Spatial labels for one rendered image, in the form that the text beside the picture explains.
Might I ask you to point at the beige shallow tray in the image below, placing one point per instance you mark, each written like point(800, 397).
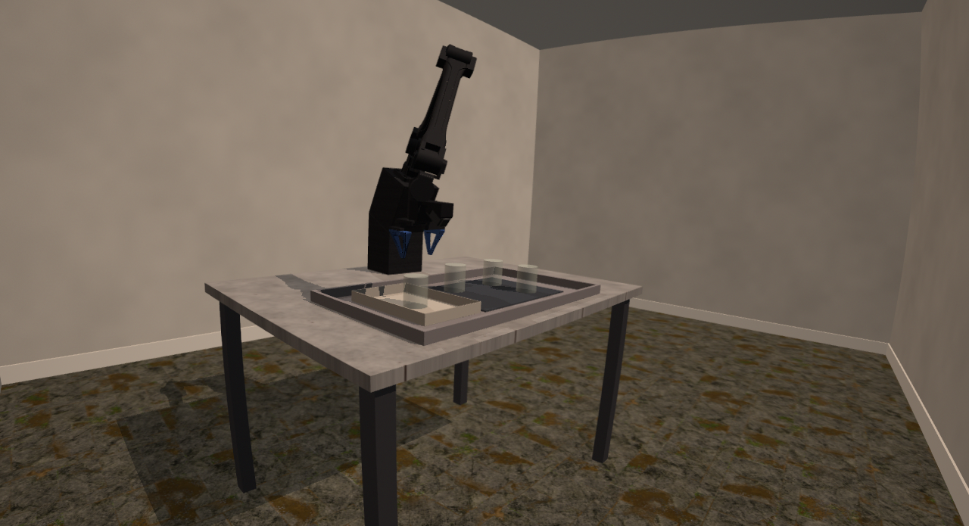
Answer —
point(388, 298)

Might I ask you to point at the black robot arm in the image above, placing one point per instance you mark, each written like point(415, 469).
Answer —
point(426, 147)

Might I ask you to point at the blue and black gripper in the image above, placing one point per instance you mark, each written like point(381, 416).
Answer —
point(428, 227)

